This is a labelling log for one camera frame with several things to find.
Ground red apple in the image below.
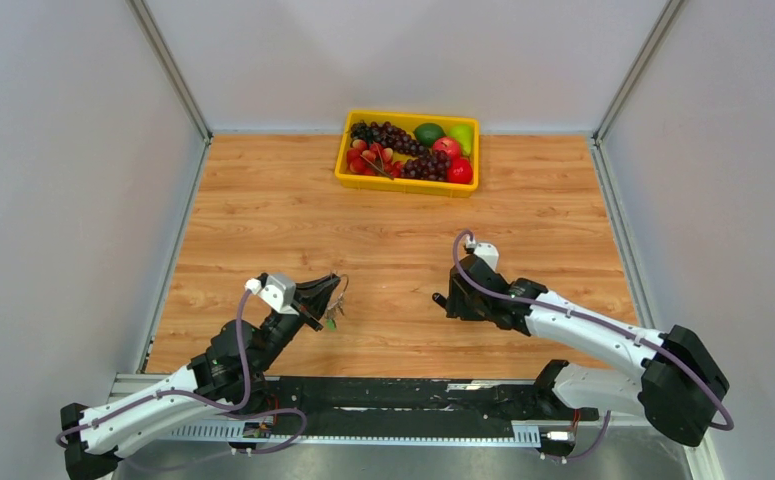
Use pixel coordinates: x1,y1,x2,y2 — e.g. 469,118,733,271
431,136,463,160

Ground yellow fruit tray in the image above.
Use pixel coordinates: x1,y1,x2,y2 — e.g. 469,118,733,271
334,110,480,197

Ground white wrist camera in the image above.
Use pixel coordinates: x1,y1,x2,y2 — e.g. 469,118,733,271
244,273,297,315
464,238,500,271

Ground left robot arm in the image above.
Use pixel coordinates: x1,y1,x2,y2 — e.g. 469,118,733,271
56,273,348,479

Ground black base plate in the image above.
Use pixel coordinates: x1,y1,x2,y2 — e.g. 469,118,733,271
240,376,599,436

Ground red tomato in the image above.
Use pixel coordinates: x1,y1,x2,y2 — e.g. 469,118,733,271
446,158,474,185

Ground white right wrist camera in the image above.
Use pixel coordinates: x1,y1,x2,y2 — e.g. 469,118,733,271
464,238,500,271

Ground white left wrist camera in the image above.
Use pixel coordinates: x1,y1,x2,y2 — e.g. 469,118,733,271
244,273,297,315

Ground black key tag with key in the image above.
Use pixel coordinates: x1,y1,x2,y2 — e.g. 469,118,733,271
432,292,448,310

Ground green pear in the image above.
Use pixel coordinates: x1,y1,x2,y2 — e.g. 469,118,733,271
448,124,474,157

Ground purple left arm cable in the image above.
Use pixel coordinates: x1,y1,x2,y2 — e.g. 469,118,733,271
55,288,310,458

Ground red strawberries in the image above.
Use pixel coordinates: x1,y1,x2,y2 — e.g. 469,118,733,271
345,138,404,179

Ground dark grape bunch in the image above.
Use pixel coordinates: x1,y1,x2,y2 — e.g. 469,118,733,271
348,121,451,182

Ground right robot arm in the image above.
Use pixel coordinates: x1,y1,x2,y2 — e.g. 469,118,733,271
432,254,735,447

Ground large silver keyring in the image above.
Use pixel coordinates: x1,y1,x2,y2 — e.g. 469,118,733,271
325,274,349,325

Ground green avocado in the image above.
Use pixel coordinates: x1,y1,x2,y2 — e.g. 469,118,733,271
413,122,446,148

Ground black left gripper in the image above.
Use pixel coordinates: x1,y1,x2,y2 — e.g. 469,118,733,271
253,274,340,371

